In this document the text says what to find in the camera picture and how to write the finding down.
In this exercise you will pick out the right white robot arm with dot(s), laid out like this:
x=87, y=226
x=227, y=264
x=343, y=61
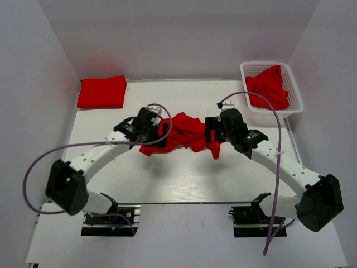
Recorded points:
x=317, y=199

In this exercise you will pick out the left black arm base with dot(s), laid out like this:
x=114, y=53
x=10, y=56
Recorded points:
x=124, y=223

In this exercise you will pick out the white plastic basket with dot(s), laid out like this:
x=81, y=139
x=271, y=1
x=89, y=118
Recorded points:
x=254, y=68

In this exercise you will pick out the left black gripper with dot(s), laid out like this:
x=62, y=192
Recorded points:
x=162, y=143

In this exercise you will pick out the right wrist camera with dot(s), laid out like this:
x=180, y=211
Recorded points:
x=225, y=105

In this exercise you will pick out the red t shirt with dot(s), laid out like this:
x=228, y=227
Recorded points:
x=187, y=132
x=106, y=93

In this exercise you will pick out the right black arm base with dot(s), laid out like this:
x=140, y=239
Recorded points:
x=249, y=221

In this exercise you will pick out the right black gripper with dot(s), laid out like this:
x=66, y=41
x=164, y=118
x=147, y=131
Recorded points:
x=212, y=123

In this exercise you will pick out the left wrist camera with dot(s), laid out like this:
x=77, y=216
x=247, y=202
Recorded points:
x=156, y=109

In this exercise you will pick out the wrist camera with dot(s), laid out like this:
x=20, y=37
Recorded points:
x=156, y=109
x=225, y=105

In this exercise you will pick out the red t shirts in basket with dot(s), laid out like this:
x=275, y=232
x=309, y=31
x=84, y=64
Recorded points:
x=269, y=84

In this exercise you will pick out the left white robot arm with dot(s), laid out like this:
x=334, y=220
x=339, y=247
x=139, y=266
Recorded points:
x=67, y=182

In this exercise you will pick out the folded red t shirt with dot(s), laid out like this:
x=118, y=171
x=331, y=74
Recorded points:
x=106, y=93

